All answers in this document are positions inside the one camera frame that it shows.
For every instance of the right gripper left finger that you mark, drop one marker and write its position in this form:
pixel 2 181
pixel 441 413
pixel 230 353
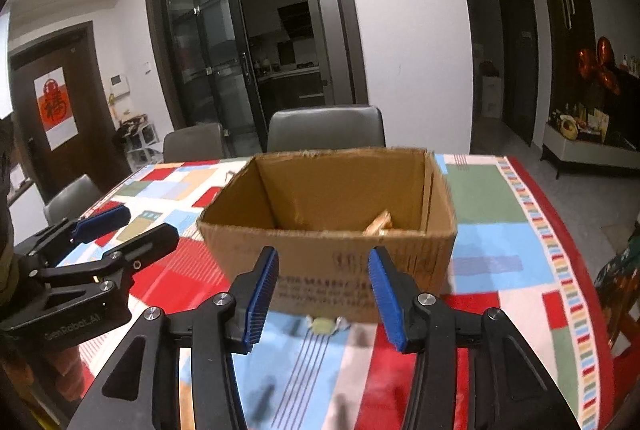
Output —
pixel 138 387

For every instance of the brown cardboard box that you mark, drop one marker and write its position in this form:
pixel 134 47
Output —
pixel 312 207

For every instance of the white low bench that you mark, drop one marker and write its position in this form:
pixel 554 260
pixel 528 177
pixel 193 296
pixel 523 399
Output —
pixel 569 156

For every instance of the silver refrigerator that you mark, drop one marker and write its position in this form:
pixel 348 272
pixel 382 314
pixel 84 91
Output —
pixel 320 45

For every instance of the cluttered shelf rack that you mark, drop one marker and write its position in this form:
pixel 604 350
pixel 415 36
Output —
pixel 136 137

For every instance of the black glass sliding door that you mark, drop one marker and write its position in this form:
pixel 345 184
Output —
pixel 201 55

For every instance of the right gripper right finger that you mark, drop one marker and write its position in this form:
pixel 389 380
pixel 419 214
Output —
pixel 509 386

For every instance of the snacks inside box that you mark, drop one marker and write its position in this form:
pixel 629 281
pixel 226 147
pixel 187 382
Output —
pixel 381 224

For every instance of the dark tall cabinet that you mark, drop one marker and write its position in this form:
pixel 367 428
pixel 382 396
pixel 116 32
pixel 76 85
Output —
pixel 571 30

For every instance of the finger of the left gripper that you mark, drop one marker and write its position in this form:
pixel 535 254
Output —
pixel 135 252
pixel 97 219

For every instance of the red fu character poster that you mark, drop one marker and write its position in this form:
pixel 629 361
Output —
pixel 55 109

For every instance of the red foil balloon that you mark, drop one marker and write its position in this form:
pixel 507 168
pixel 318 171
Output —
pixel 597 65

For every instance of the grey chair behind table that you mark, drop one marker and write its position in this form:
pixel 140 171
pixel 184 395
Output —
pixel 326 128

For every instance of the grey chair on left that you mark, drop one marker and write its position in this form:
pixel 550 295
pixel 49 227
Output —
pixel 202 142

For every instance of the pale yellow candy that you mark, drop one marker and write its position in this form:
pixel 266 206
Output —
pixel 325 326

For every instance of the colourful patchwork tablecloth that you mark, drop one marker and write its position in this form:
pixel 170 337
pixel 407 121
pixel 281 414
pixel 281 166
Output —
pixel 512 252

